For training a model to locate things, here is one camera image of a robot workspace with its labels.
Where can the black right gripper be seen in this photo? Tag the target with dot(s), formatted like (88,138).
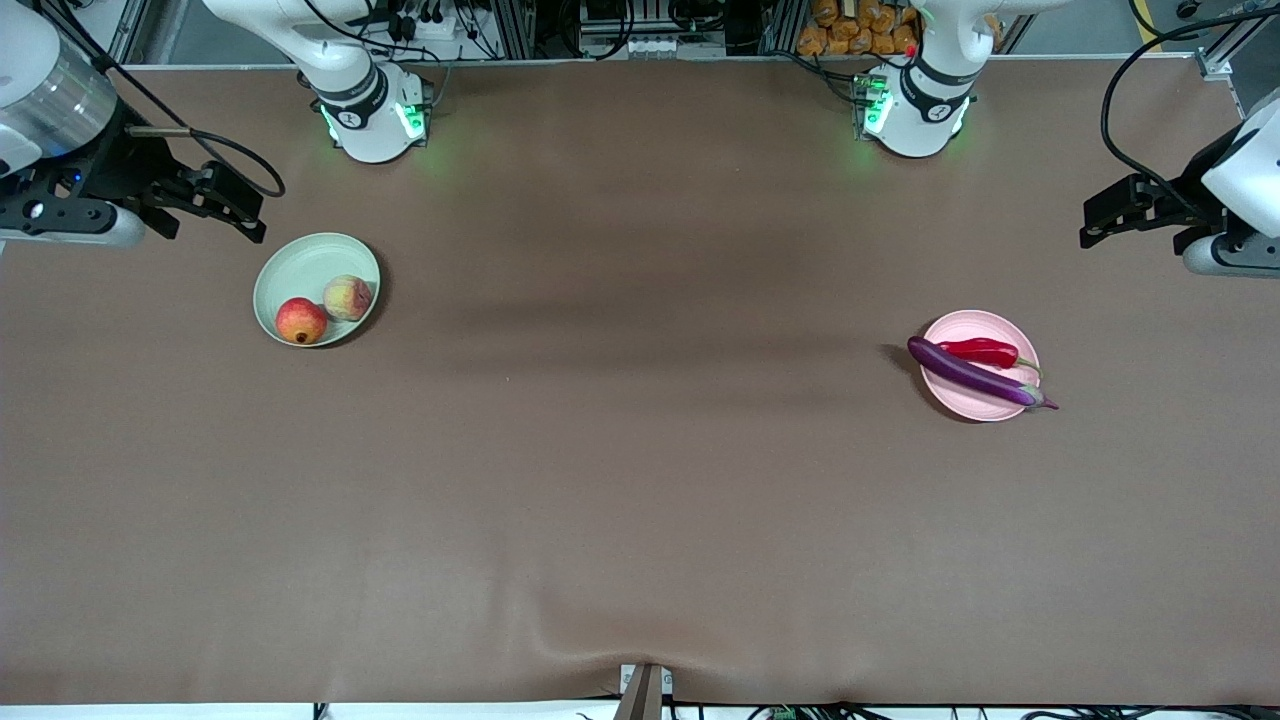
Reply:
(133,167)

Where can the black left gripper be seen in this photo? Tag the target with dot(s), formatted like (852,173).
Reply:
(1191,185)

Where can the red pomegranate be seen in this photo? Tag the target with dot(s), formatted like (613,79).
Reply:
(301,321)

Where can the yellow pink peach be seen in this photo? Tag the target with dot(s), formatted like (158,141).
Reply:
(348,298)

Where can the red chili pepper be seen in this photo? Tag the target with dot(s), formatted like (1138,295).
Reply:
(985,351)

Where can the purple eggplant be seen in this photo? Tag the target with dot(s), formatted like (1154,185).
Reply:
(965,372)

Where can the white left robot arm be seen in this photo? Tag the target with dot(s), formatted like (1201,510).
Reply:
(930,110)

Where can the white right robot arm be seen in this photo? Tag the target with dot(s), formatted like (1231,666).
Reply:
(365,130)

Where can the pale green round plate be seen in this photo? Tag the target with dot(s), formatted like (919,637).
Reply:
(300,270)

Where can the pink round plate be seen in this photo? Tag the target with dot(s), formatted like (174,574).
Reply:
(985,395)

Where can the white power strip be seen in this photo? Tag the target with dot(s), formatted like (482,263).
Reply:
(430,25)

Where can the bag of orange items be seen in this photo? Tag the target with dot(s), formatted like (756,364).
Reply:
(860,25)

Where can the grey electronics box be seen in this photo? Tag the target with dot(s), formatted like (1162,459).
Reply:
(650,30)

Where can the brown table mat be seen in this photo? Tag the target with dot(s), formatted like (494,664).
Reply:
(640,550)

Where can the aluminium camera post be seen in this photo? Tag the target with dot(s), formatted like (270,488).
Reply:
(642,695)

